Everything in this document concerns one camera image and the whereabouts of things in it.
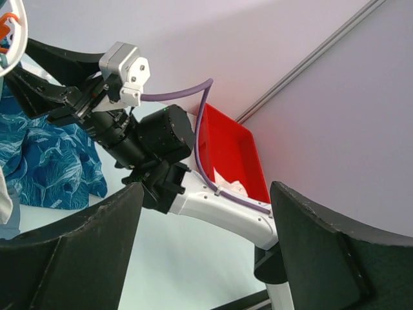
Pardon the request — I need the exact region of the red plastic tray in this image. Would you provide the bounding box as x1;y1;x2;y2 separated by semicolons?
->
199;104;270;203

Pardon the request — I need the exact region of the teal clothes peg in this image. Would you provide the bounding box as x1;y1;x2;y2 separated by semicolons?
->
0;53;8;68

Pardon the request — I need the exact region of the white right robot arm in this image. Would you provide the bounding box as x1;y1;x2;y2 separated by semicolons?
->
1;39;287;309

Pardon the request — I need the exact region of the white round clip hanger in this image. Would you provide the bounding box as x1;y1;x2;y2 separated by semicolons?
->
1;0;28;78

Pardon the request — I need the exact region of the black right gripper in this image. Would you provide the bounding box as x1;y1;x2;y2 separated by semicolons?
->
5;39;126;128

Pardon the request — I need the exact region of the orange clothes peg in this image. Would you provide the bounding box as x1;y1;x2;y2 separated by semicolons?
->
0;13;19;54

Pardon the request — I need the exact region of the blue patterned cloth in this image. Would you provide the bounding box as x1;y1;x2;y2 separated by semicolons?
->
1;82;108;210

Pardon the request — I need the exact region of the white sock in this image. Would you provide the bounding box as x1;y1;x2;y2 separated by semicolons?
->
0;169;13;225
214;169;248;197

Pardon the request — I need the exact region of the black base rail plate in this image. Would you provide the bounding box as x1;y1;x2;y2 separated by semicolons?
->
212;290;272;310

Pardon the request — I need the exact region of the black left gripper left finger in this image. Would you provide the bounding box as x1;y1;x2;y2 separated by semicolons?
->
1;183;143;309

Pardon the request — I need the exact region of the grey blue sock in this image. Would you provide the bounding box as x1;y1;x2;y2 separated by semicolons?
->
1;188;21;240

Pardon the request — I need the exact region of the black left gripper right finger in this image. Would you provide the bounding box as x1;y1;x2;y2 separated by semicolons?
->
270;181;412;309

